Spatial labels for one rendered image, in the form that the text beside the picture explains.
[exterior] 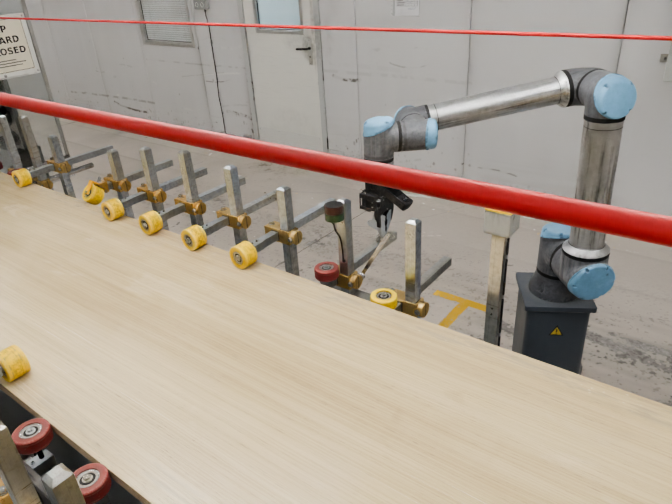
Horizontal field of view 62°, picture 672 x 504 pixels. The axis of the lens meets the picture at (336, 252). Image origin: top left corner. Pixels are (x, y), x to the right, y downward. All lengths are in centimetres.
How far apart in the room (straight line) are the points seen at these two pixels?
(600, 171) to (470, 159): 271
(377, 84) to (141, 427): 388
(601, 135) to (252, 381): 123
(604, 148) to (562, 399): 83
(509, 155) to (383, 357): 314
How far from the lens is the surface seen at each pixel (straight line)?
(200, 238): 205
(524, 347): 237
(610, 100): 184
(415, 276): 170
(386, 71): 477
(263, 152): 23
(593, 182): 194
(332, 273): 181
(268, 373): 144
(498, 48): 430
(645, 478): 129
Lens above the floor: 182
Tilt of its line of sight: 28 degrees down
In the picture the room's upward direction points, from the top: 4 degrees counter-clockwise
